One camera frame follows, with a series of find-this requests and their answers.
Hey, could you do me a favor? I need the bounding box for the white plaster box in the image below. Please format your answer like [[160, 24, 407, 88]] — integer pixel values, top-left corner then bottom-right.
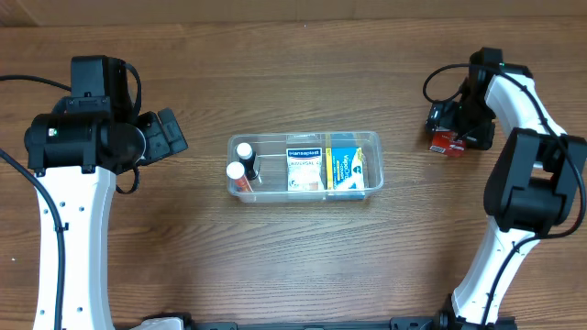
[[286, 148, 324, 192]]

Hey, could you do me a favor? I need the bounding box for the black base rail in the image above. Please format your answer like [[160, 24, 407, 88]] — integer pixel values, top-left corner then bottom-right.
[[141, 312, 519, 330]]

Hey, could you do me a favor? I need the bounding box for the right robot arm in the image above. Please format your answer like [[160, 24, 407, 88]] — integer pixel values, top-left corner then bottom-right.
[[418, 48, 586, 329]]

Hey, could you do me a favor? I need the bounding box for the dark bottle white cap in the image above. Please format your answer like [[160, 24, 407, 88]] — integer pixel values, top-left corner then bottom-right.
[[236, 142, 260, 181]]

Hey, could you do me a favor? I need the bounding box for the blue VapoDrops box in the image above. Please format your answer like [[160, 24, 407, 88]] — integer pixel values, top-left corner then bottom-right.
[[326, 147, 365, 192]]

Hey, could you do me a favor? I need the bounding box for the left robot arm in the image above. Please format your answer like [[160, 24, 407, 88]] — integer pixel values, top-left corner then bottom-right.
[[25, 56, 188, 329]]

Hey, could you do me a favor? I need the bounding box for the red small box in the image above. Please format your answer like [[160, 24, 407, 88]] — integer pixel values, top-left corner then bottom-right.
[[429, 131, 466, 157]]

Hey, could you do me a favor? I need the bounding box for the orange tube white cap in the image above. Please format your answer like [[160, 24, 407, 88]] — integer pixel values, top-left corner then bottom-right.
[[226, 161, 252, 193]]

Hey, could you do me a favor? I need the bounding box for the clear plastic container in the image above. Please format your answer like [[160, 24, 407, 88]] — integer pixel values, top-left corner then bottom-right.
[[227, 131, 384, 203]]

